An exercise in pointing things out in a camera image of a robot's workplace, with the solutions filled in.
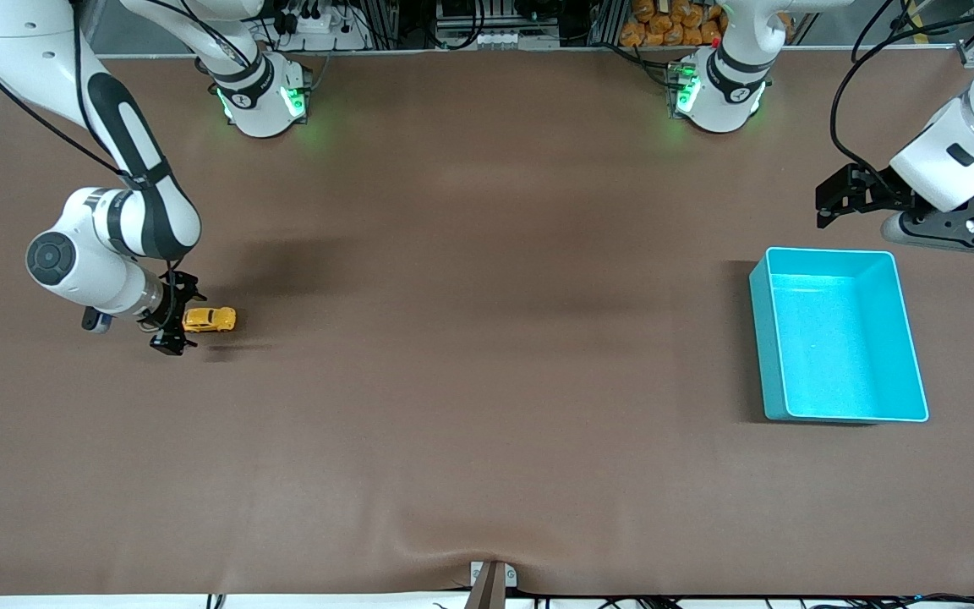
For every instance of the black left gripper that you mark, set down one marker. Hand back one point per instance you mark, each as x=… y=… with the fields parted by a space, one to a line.
x=874 y=196

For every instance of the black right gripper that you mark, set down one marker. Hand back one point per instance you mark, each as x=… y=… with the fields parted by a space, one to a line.
x=171 y=307

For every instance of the orange snack bags pile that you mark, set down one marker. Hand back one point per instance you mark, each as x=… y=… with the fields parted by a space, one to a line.
x=664 y=25

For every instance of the yellow toy beetle car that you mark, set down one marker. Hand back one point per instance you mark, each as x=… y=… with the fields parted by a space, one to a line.
x=209 y=320

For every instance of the teal plastic bin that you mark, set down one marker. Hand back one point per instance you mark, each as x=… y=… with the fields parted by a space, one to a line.
x=842 y=355

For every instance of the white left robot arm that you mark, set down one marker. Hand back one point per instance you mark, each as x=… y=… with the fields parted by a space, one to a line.
x=732 y=85

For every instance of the white power strip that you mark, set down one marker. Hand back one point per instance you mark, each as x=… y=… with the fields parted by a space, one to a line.
x=322 y=25

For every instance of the grey table edge bracket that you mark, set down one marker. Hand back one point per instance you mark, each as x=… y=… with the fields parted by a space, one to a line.
x=493 y=584

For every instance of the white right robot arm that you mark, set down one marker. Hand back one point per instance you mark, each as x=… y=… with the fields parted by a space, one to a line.
x=13 y=42

